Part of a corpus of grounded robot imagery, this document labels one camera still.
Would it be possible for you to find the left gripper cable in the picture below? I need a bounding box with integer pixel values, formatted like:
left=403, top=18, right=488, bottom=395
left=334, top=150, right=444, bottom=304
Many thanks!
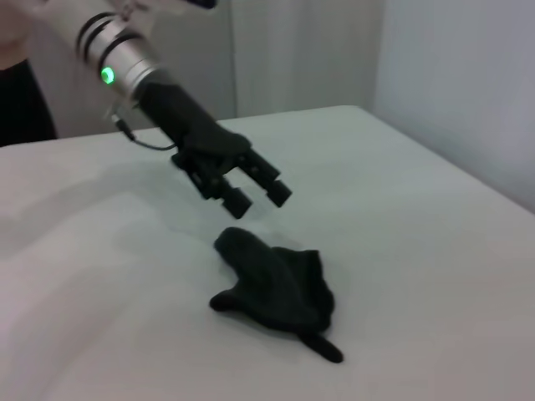
left=109, top=104, right=177, bottom=153

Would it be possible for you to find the person in dark clothes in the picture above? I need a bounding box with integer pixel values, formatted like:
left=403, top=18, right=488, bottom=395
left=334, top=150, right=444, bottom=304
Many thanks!
left=0, top=0, right=59, bottom=148

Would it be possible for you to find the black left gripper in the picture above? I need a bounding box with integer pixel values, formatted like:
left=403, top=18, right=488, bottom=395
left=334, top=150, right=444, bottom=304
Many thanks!
left=140, top=80, right=293, bottom=220

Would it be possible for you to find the dark rag with loop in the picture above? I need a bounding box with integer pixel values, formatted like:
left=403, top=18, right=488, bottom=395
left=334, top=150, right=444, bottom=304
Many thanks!
left=208, top=226, right=345, bottom=365

